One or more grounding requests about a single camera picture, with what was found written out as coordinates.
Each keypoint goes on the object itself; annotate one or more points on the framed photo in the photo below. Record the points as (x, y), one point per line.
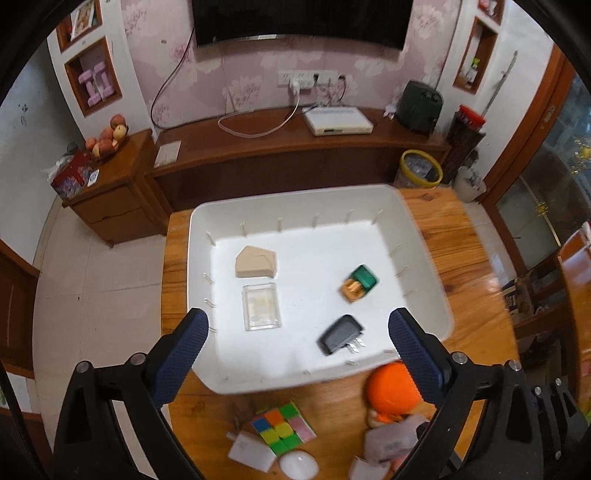
(86, 18)

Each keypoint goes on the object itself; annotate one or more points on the long wooden television cabinet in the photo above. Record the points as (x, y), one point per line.
(277, 157)

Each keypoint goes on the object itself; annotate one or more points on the grey flat pad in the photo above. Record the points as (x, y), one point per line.
(167, 154)

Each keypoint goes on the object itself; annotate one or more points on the small green box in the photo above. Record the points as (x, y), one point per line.
(362, 279)

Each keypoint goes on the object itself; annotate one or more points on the brown wooden door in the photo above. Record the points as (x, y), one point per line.
(16, 314)

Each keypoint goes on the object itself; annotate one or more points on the dark green air fryer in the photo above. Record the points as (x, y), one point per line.
(419, 108)

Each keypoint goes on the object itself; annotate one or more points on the white plastic tray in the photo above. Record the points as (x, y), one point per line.
(304, 258)

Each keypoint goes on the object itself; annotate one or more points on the white bucket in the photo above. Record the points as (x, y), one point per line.
(470, 184)

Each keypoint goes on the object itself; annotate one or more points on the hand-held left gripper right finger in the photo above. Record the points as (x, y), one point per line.
(415, 355)

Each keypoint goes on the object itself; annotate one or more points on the red printed box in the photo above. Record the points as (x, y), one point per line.
(71, 177)

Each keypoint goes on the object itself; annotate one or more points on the black charger plug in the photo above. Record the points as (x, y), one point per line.
(339, 333)

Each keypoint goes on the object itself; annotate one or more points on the small wooden drawer cabinet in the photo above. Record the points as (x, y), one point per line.
(115, 207)

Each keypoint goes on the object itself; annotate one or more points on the beige wooden block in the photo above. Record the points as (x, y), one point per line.
(254, 265)

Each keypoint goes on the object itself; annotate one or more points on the yellow-rimmed trash bin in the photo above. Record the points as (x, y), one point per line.
(420, 170)

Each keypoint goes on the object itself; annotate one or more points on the small card with blue print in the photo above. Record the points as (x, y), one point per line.
(93, 177)

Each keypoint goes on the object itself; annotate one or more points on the wooden glass door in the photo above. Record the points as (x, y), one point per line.
(545, 184)

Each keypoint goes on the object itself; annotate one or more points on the small white box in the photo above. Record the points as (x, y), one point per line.
(249, 452)

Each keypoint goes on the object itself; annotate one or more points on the small clear plastic case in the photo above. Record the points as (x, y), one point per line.
(262, 307)

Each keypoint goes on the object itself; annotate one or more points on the tall dark cylinder red lid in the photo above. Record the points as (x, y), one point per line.
(464, 138)

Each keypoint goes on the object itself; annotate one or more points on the cardboard box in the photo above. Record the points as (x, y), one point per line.
(515, 295)

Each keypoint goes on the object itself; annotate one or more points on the bowl of peaches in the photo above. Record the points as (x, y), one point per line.
(108, 138)

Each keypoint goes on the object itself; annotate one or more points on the white wall socket strip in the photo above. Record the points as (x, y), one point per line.
(286, 77)

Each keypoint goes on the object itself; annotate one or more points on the pink dumbbell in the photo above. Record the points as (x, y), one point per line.
(88, 87)
(102, 81)

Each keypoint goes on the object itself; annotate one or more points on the long metal rod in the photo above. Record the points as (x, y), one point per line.
(498, 85)

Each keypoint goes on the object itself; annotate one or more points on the white set-top box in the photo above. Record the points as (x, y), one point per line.
(337, 121)

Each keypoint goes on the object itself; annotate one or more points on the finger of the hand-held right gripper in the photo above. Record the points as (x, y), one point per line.
(565, 429)

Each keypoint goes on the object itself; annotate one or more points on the orange round case with carabiner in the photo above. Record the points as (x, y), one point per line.
(390, 387)

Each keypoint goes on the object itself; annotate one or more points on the black wall television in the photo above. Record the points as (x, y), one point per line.
(300, 21)

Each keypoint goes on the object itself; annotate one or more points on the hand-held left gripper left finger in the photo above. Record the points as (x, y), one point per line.
(182, 355)

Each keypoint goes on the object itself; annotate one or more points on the colourful puzzle cube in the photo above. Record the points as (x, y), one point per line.
(277, 429)

